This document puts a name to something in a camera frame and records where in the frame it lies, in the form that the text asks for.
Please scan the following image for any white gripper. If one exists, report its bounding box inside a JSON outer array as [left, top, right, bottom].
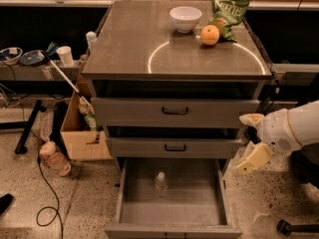
[[236, 109, 301, 175]]

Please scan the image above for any clear plastic water bottle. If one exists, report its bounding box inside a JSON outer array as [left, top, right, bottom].
[[155, 171, 167, 197]]

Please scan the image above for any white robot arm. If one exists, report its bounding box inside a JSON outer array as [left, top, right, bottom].
[[236, 101, 319, 175]]

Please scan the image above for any grey metal drawer cabinet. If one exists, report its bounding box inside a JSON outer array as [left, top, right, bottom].
[[81, 0, 273, 239]]

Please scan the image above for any open bottom grey drawer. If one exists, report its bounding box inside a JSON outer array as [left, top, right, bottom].
[[106, 158, 242, 239]]

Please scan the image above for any middle grey drawer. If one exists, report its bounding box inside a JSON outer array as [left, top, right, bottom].
[[108, 137, 240, 159]]

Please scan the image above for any top grey drawer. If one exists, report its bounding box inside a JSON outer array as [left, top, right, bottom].
[[92, 98, 259, 128]]

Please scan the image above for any white bottle beside cabinet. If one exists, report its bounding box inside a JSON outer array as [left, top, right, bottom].
[[86, 31, 97, 52]]

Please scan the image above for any orange fruit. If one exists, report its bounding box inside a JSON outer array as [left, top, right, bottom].
[[200, 25, 219, 46]]

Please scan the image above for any green chip bag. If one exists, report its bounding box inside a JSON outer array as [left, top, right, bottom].
[[208, 0, 250, 42]]

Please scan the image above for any white ceramic bowl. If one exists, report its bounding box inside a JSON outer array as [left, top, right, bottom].
[[169, 6, 202, 33]]

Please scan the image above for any cardboard box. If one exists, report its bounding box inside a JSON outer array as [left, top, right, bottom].
[[61, 93, 112, 160]]

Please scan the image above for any white paper cup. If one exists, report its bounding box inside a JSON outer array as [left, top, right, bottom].
[[57, 46, 74, 67]]

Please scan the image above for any blue plate on shelf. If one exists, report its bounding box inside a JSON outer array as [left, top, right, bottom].
[[20, 50, 46, 66]]

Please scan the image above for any black stand leg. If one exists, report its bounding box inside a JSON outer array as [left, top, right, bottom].
[[15, 100, 46, 154]]

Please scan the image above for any white bowl on shelf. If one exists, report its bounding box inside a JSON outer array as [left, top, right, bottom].
[[0, 47, 23, 66]]

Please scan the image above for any black cable on floor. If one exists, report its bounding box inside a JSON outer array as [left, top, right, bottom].
[[35, 156, 65, 239]]

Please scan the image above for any white stick with black handle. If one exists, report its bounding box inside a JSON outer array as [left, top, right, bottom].
[[40, 50, 95, 114]]

